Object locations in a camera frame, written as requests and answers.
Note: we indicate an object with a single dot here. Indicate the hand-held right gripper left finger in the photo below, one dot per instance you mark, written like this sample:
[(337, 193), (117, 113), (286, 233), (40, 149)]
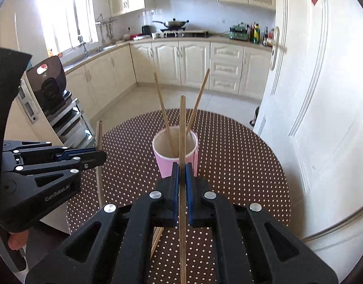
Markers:
[(176, 183)]

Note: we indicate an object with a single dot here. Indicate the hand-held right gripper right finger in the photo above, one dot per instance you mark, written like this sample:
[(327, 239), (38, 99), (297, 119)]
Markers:
[(189, 189)]

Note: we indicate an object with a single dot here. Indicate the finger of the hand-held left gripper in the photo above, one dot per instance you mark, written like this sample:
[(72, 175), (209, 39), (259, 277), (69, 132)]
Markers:
[(89, 159), (77, 151)]

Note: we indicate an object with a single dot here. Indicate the pink cup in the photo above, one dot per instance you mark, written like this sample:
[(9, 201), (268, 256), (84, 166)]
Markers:
[(163, 165)]

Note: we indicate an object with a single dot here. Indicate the thin wooden chopstick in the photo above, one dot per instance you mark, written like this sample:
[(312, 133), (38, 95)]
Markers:
[(163, 109), (199, 94), (183, 124), (100, 133), (156, 241)]

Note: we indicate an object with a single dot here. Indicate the person's left hand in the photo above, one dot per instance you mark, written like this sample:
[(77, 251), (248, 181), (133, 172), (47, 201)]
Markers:
[(17, 239)]

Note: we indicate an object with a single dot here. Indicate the metal storage rack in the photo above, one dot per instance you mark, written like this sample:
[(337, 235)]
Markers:
[(70, 124)]

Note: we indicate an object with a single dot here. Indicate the round polka-dot table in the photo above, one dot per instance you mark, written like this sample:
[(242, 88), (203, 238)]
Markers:
[(234, 168)]

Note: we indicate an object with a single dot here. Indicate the metal lock strike plate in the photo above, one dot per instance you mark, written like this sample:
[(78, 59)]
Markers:
[(29, 105)]

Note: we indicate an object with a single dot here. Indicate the black air fryer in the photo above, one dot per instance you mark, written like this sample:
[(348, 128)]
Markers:
[(48, 74)]

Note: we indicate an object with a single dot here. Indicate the metal faucet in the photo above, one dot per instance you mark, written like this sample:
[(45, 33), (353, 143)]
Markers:
[(83, 46)]

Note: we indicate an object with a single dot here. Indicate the cream lower kitchen cabinets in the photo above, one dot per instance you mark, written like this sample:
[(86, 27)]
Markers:
[(193, 62)]

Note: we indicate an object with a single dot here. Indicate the kitchen window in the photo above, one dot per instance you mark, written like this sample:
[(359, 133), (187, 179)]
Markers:
[(66, 14)]

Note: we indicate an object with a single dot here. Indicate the gas stove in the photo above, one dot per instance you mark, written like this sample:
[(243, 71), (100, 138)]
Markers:
[(184, 33)]

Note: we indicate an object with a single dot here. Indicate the white door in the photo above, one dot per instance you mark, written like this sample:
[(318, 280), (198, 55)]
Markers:
[(323, 109)]

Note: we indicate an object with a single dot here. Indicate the black wok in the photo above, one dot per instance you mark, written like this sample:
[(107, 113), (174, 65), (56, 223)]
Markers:
[(174, 23)]

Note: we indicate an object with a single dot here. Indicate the green electric cooker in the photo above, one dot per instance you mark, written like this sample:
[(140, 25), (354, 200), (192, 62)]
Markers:
[(239, 32)]

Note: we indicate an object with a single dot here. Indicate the green oil bottle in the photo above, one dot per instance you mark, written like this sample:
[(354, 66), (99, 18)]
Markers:
[(256, 34)]

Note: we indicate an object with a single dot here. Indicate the dark sauce bottle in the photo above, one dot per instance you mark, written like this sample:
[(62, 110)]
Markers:
[(266, 37)]

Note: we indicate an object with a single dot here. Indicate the hanging utensil rail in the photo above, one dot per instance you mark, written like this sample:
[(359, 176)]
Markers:
[(106, 28)]

